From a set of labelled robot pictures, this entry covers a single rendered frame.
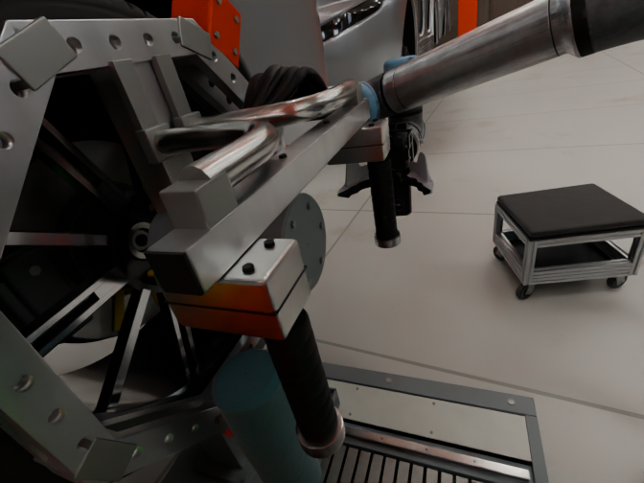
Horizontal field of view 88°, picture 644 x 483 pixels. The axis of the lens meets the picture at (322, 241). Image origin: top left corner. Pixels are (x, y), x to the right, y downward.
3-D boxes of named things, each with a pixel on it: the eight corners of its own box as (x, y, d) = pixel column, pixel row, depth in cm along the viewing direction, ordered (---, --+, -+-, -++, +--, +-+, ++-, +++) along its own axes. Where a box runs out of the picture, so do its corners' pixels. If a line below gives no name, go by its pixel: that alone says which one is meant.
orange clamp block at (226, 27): (201, 78, 55) (204, 25, 55) (241, 69, 52) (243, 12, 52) (167, 54, 48) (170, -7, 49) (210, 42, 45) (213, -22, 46)
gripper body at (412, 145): (364, 142, 58) (379, 124, 67) (371, 188, 62) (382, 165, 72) (409, 137, 55) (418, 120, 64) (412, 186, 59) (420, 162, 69)
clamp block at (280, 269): (218, 285, 29) (194, 231, 26) (313, 292, 25) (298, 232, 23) (178, 328, 25) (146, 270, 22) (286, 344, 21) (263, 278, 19)
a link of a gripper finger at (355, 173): (323, 166, 57) (364, 149, 60) (330, 197, 59) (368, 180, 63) (333, 169, 54) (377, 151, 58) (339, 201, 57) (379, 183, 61)
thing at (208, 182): (171, 157, 40) (128, 59, 35) (316, 142, 33) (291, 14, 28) (19, 230, 27) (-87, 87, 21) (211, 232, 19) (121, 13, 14)
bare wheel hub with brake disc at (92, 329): (195, 286, 75) (160, 137, 66) (222, 288, 72) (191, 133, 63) (34, 382, 47) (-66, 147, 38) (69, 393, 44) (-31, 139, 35)
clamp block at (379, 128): (336, 155, 55) (331, 122, 53) (391, 150, 52) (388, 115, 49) (326, 166, 51) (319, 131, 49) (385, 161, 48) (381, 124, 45)
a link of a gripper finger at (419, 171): (428, 162, 48) (399, 149, 56) (429, 199, 51) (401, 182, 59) (448, 156, 49) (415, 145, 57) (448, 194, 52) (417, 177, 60)
